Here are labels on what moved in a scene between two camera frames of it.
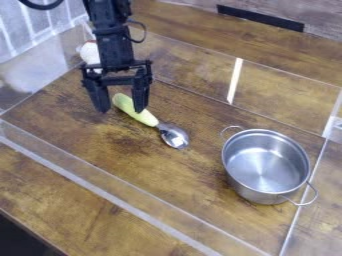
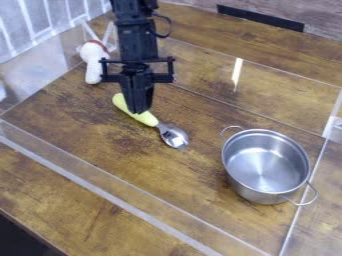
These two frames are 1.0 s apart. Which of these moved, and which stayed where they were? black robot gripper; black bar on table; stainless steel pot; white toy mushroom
Moved: black robot gripper
Stayed: stainless steel pot; black bar on table; white toy mushroom
